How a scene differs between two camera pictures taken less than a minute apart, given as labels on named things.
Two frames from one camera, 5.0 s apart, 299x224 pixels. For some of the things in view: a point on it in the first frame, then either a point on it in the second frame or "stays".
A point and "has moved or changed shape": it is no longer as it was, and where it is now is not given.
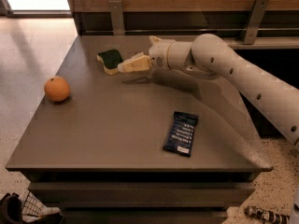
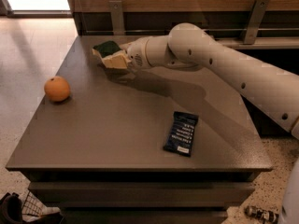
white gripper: (158, 56) to (135, 54)
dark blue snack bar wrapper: (180, 135) stays
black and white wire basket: (23, 208) stays
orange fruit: (57, 89) stays
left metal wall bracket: (116, 11) stays
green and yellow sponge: (110, 60) has moved or changed shape
